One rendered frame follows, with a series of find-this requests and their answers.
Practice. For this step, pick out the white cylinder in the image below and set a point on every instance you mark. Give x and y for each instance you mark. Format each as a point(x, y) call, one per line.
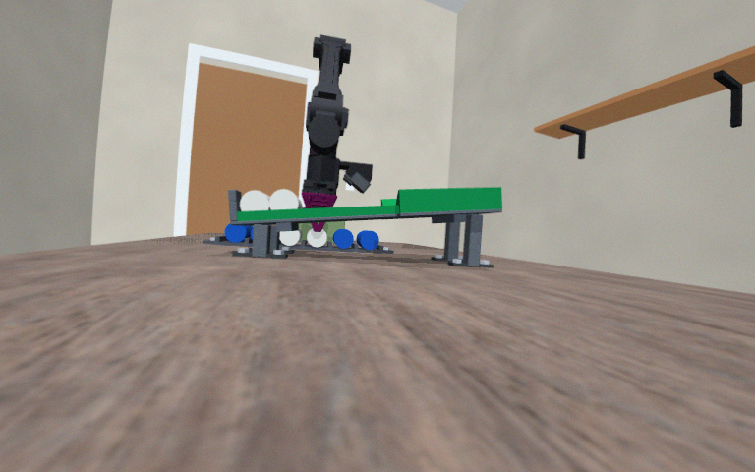
point(290, 238)
point(255, 200)
point(284, 199)
point(316, 239)

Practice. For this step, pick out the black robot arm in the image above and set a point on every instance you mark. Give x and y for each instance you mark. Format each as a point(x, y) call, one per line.
point(323, 132)

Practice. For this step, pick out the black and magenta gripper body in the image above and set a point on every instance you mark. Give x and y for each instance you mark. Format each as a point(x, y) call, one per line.
point(314, 173)

